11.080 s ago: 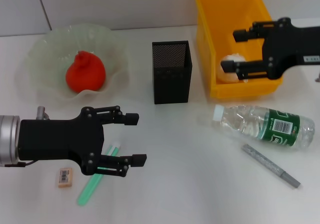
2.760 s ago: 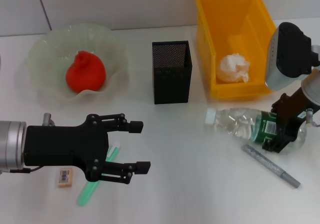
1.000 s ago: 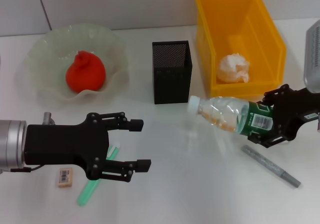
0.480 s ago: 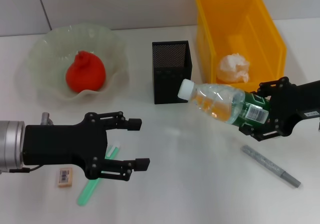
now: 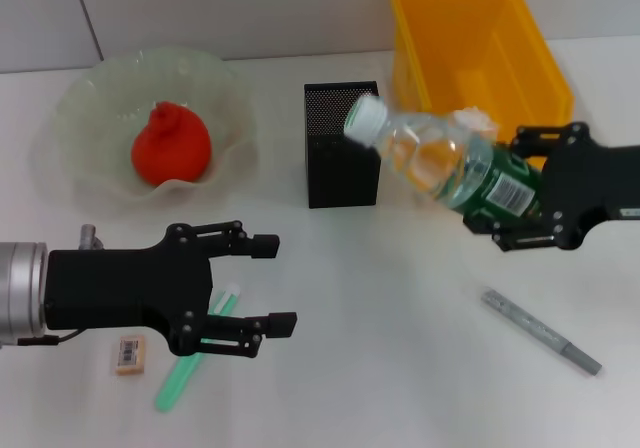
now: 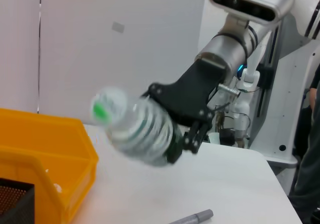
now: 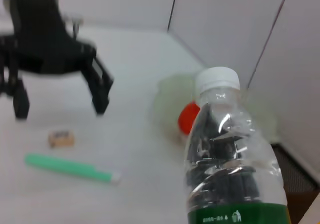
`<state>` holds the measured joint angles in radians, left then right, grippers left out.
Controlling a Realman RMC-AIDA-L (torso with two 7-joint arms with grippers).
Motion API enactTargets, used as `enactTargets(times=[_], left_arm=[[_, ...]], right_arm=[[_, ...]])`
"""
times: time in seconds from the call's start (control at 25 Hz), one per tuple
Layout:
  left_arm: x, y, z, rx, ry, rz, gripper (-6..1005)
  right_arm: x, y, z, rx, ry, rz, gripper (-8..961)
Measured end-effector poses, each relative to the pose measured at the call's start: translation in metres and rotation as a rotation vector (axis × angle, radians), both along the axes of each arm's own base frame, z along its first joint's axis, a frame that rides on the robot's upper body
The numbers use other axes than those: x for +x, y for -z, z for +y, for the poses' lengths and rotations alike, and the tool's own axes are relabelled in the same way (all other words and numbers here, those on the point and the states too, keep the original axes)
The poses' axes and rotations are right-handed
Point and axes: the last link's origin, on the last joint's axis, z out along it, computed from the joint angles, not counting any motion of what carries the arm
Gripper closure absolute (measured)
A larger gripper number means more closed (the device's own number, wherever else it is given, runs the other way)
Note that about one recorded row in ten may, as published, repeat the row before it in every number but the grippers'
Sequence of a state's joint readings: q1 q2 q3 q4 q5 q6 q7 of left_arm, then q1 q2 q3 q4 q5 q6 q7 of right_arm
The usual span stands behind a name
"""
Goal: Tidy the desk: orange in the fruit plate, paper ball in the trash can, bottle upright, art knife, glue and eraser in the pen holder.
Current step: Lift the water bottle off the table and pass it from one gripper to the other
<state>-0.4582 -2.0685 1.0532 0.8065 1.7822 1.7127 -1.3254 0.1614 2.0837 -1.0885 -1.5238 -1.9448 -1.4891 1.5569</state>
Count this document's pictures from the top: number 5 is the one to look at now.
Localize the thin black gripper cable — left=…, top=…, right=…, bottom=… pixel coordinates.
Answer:
left=17, top=328, right=81, bottom=345

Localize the white paper ball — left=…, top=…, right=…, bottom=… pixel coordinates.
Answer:
left=449, top=106, right=501, bottom=137

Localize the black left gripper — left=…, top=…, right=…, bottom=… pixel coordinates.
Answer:
left=43, top=219, right=281, bottom=358

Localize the red-orange fruit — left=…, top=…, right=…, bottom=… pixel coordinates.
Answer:
left=130, top=100, right=214, bottom=187

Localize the grey marker pen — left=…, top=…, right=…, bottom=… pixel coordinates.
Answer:
left=480, top=288, right=603, bottom=377

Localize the light green pen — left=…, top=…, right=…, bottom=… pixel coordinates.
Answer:
left=153, top=281, right=242, bottom=413

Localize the black mesh pen holder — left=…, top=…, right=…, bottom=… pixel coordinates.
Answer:
left=303, top=80, right=385, bottom=210

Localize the clear water bottle green label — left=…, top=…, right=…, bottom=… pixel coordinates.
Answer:
left=343, top=95, right=544, bottom=219

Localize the beige eraser with barcode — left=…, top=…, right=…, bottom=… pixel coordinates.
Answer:
left=115, top=335, right=147, bottom=377

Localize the yellow plastic storage bin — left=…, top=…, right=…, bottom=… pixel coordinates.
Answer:
left=389, top=0, right=576, bottom=169

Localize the silver connector plug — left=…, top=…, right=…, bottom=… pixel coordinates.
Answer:
left=78, top=223, right=104, bottom=250

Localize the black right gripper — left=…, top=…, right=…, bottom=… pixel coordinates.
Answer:
left=462, top=121, right=640, bottom=253

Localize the translucent green wavy fruit bowl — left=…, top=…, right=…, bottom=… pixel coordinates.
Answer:
left=53, top=46, right=259, bottom=209

